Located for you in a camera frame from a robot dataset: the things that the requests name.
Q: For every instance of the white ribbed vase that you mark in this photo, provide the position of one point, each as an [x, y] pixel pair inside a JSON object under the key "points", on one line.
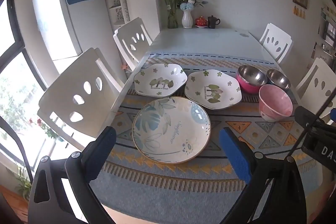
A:
{"points": [[187, 19]]}

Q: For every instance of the round blue leaf plate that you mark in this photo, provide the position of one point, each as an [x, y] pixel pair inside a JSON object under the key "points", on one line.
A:
{"points": [[170, 132]]}

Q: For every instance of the black window frame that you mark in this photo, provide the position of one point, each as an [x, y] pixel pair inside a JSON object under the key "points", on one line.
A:
{"points": [[25, 56]]}

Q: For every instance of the white dining chair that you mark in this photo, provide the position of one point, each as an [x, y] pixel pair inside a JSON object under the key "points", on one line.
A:
{"points": [[275, 40], [131, 37], [319, 85], [65, 98]]}

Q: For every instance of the pink steel bowl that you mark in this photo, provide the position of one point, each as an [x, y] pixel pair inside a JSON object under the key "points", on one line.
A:
{"points": [[250, 77]]}

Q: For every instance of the floral hexagonal plate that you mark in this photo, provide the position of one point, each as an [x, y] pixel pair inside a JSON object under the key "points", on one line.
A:
{"points": [[160, 79], [212, 87]]}

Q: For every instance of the yellow tassels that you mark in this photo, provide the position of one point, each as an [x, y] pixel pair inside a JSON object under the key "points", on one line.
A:
{"points": [[299, 12]]}

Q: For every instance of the blue steel bowl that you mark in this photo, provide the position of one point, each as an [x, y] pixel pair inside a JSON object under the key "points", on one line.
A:
{"points": [[278, 79]]}

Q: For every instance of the red lidded cup with saucer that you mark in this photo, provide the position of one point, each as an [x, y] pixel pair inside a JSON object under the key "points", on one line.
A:
{"points": [[201, 22]]}

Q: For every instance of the cluttered kitchen shelf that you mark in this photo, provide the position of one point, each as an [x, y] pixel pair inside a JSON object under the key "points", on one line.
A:
{"points": [[328, 29]]}

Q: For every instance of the white refrigerator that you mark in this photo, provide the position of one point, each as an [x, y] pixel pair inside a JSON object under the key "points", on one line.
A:
{"points": [[52, 19]]}

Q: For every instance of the pink ceramic bowl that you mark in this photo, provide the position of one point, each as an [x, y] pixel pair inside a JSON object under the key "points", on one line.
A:
{"points": [[275, 103]]}

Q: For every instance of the dark mug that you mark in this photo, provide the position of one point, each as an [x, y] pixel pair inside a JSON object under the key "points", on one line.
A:
{"points": [[212, 22]]}

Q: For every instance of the patterned blue tablecloth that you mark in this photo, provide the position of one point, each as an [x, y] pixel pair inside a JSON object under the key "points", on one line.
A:
{"points": [[225, 115]]}

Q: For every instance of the glass vase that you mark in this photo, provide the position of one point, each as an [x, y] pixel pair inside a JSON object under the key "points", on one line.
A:
{"points": [[172, 19]]}

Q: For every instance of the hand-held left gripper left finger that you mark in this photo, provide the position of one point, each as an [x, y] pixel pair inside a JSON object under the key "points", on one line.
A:
{"points": [[101, 154]]}

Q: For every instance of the green potted plant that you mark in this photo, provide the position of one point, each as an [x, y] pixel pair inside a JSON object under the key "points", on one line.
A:
{"points": [[22, 182]]}

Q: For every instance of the white carved corner shelf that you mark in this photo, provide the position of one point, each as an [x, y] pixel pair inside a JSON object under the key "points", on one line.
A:
{"points": [[120, 6]]}

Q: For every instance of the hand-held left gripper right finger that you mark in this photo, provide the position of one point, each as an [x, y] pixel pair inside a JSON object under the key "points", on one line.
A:
{"points": [[233, 155]]}

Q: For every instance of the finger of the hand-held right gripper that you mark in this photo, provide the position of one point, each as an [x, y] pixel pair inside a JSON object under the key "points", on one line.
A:
{"points": [[334, 115], [305, 116]]}

